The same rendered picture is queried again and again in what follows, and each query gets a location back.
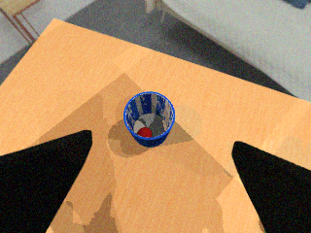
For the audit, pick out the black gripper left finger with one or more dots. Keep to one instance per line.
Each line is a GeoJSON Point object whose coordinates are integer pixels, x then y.
{"type": "Point", "coordinates": [34, 182]}

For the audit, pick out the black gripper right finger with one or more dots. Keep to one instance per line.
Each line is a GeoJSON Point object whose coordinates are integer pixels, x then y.
{"type": "Point", "coordinates": [280, 190]}

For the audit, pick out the blue mug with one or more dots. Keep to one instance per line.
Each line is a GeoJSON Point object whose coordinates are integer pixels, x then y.
{"type": "Point", "coordinates": [152, 110]}

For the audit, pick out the red ball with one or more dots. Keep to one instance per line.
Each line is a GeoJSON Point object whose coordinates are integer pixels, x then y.
{"type": "Point", "coordinates": [145, 132]}

